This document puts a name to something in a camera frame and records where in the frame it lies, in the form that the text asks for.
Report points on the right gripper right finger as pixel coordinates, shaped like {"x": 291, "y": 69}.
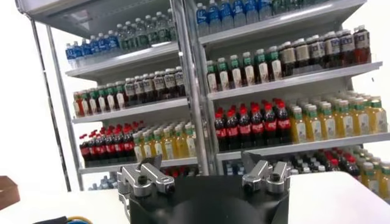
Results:
{"x": 278, "y": 175}

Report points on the cola bottle red cap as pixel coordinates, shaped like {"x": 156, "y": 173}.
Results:
{"x": 110, "y": 147}
{"x": 93, "y": 150}
{"x": 129, "y": 144}
{"x": 352, "y": 169}
{"x": 244, "y": 129}
{"x": 101, "y": 149}
{"x": 334, "y": 165}
{"x": 85, "y": 152}
{"x": 270, "y": 125}
{"x": 221, "y": 133}
{"x": 283, "y": 123}
{"x": 232, "y": 131}
{"x": 257, "y": 127}
{"x": 119, "y": 146}

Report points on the brown cardboard box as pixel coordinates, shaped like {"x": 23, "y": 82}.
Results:
{"x": 7, "y": 193}

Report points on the dark drink bottle white label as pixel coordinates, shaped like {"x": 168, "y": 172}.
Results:
{"x": 139, "y": 89}
{"x": 130, "y": 91}
{"x": 347, "y": 47}
{"x": 179, "y": 81}
{"x": 362, "y": 44}
{"x": 159, "y": 85}
{"x": 332, "y": 49}
{"x": 317, "y": 53}
{"x": 149, "y": 87}
{"x": 170, "y": 83}

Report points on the grey metal shelf rack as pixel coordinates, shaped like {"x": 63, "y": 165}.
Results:
{"x": 289, "y": 80}
{"x": 131, "y": 59}

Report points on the dark drink bottle beige label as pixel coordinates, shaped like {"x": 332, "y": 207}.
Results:
{"x": 288, "y": 59}
{"x": 302, "y": 56}

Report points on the blue water bottle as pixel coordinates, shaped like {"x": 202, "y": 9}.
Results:
{"x": 79, "y": 52}
{"x": 113, "y": 41}
{"x": 86, "y": 50}
{"x": 239, "y": 12}
{"x": 108, "y": 182}
{"x": 226, "y": 14}
{"x": 103, "y": 44}
{"x": 95, "y": 47}
{"x": 214, "y": 16}
{"x": 202, "y": 19}
{"x": 96, "y": 186}
{"x": 70, "y": 54}
{"x": 251, "y": 11}

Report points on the black slanted window pole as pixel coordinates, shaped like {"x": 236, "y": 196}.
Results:
{"x": 50, "y": 106}

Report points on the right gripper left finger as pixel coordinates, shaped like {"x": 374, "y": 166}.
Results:
{"x": 134, "y": 179}

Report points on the yellow tea bottle green label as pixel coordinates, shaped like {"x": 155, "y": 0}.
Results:
{"x": 298, "y": 128}
{"x": 313, "y": 125}
{"x": 370, "y": 179}
{"x": 344, "y": 120}
{"x": 158, "y": 144}
{"x": 361, "y": 118}
{"x": 190, "y": 141}
{"x": 384, "y": 182}
{"x": 138, "y": 149}
{"x": 147, "y": 146}
{"x": 378, "y": 116}
{"x": 328, "y": 123}
{"x": 168, "y": 144}
{"x": 180, "y": 143}

